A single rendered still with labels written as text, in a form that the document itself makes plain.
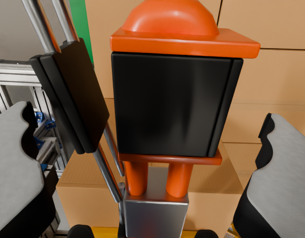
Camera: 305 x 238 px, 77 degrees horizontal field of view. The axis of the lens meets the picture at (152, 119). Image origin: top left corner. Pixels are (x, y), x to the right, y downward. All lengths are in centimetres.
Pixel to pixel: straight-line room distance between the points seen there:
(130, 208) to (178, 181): 5
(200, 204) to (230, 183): 8
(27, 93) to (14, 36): 35
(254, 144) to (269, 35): 46
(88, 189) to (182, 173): 30
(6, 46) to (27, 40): 14
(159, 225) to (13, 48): 139
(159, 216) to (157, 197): 2
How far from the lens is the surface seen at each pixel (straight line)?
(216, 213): 51
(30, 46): 143
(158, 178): 21
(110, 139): 18
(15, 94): 135
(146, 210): 20
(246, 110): 84
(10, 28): 146
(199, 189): 44
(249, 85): 79
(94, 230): 56
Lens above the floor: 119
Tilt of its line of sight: 57 degrees down
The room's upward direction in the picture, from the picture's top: 179 degrees counter-clockwise
